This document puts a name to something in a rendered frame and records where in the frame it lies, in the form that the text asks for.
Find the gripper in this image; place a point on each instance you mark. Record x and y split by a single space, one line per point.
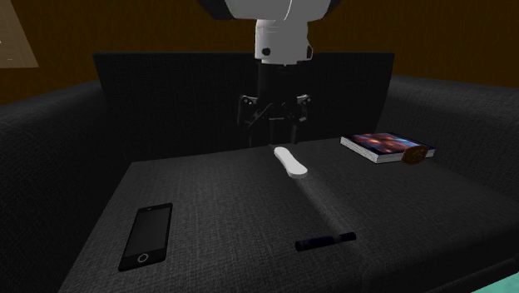
277 87

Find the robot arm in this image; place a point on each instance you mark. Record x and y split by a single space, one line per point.
279 28

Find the white remote control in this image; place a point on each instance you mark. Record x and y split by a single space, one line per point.
290 162

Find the dark grey sofa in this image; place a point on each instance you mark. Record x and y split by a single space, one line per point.
243 211

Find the book with colourful cover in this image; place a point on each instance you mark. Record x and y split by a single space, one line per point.
377 145

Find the black pen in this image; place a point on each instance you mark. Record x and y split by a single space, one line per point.
320 242

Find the brown round object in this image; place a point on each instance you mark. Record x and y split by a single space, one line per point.
413 155

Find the black smartphone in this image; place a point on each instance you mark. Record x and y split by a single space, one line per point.
148 235

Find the beige lamp shade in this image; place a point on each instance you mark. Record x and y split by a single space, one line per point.
14 36

